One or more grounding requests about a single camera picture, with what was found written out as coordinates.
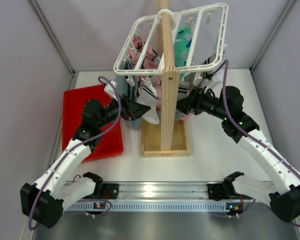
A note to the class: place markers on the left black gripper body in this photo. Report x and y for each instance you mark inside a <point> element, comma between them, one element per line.
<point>126,108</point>

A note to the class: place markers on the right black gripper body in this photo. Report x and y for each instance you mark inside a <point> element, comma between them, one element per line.
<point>193,101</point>

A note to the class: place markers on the white sock black stripes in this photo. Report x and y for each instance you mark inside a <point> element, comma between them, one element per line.
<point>148,98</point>

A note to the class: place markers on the white clip sock hanger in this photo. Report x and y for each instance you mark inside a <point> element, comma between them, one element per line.
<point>175,37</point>

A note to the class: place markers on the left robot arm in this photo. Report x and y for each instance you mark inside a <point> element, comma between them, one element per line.
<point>45,200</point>

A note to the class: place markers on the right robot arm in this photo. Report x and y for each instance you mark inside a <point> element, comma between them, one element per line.
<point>282,194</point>

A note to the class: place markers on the wooden stand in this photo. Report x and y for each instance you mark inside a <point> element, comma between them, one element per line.
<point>170,138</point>

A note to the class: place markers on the red plastic tray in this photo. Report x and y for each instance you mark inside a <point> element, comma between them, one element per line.
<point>81,107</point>

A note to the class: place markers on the pink patterned sock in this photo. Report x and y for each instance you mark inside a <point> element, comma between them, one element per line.
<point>151,60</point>

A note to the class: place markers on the teal patterned sock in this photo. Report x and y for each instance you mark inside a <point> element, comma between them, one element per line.
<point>182,45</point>

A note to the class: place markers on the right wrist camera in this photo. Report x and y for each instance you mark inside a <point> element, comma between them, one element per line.
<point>212,81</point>

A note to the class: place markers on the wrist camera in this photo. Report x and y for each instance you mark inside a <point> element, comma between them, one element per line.
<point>212,81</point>
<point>111,90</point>

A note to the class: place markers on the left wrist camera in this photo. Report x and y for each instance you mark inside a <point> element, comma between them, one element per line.
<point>111,90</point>

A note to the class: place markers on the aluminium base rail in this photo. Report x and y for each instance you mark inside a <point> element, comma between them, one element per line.
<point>133,196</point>

